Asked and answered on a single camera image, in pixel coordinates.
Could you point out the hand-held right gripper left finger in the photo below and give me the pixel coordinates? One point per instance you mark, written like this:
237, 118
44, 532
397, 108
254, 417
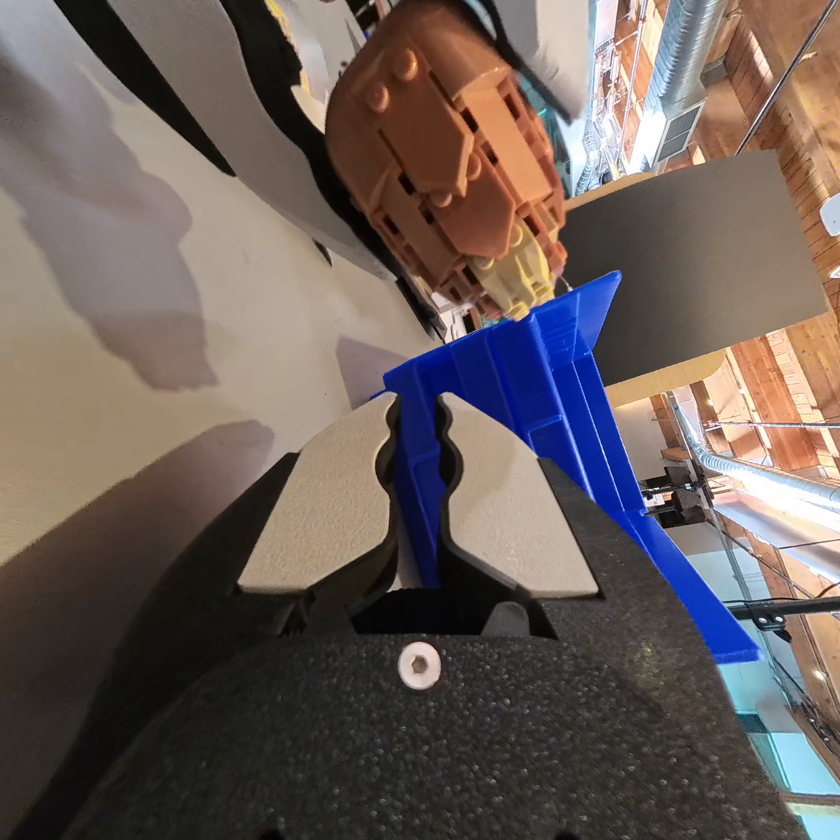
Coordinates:
321, 518

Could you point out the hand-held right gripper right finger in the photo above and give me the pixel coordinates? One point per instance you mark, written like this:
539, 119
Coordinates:
518, 525

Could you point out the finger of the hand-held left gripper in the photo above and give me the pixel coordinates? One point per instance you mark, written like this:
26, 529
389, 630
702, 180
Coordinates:
216, 85
551, 39

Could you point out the orange and tan toy segment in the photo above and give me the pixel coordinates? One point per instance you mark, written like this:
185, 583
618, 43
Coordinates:
446, 164

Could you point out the blue plastic bin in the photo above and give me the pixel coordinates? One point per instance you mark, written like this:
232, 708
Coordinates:
558, 394

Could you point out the black panel with wooden rim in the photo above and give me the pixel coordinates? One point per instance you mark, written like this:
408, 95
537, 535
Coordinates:
689, 262

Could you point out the silver ventilation duct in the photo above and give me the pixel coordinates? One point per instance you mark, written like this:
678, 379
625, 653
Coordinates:
682, 52
768, 482

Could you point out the white wall access point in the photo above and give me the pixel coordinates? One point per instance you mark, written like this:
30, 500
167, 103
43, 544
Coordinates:
832, 216

